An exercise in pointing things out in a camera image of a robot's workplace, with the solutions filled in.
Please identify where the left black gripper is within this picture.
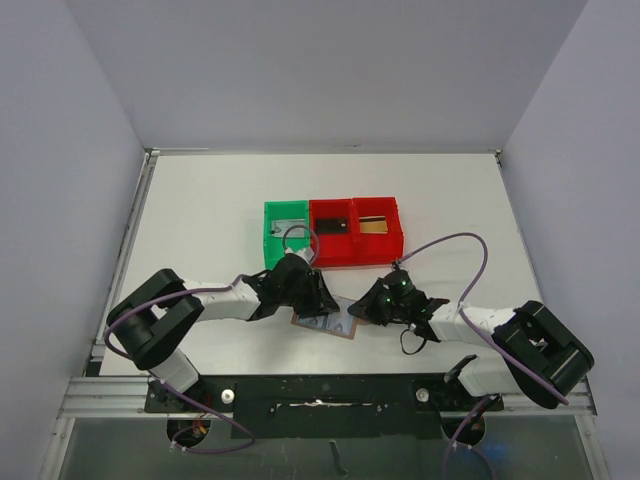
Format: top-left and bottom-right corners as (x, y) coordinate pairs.
(279, 270), (338, 318)

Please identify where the tan leather card holder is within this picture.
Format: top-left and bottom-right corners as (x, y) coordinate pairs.
(291, 296), (363, 340)

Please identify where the red double plastic bin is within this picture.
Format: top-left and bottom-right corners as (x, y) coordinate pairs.
(309, 197), (404, 267)

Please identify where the green plastic bin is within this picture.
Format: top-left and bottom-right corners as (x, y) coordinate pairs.
(263, 200), (310, 269)

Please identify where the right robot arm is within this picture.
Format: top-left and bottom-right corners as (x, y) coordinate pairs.
(348, 270), (595, 409)

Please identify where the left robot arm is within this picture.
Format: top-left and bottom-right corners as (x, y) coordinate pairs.
(104, 252), (340, 411)

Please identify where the black card in red bin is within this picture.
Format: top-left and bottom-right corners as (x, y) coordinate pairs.
(314, 217), (349, 235)

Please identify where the silver card in green bin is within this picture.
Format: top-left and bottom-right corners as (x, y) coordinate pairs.
(269, 218), (307, 239)

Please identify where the gold card in red bin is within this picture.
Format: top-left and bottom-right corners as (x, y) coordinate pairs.
(359, 216), (388, 235)

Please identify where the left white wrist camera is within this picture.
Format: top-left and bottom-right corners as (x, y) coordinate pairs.
(284, 247), (317, 265)

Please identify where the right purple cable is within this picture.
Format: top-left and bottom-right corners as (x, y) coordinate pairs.
(392, 233), (571, 480)

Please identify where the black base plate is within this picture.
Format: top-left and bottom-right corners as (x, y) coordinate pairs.
(144, 373), (480, 446)

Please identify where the aluminium left rail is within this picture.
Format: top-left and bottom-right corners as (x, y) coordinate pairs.
(88, 148), (160, 363)

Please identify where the aluminium rail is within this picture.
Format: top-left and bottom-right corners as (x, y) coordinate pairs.
(88, 148), (160, 363)
(57, 372), (599, 421)

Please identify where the aluminium front rail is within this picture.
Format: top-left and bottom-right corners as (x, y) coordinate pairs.
(57, 372), (599, 421)

